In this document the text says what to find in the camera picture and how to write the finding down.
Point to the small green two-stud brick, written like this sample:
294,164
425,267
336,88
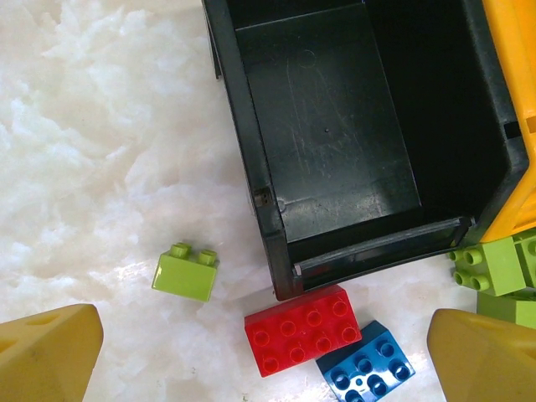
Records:
184,278

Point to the red two-by-four brick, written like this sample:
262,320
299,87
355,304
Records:
301,335

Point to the yellow plastic bin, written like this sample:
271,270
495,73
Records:
525,84

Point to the green two-by-two brick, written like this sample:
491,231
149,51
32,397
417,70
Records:
530,251
498,264
511,310

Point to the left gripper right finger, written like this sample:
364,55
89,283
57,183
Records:
490,364

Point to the black plastic bin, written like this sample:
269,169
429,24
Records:
335,146

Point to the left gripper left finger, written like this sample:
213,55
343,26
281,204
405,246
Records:
46,360

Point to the blue sloped brick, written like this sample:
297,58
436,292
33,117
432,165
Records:
368,372

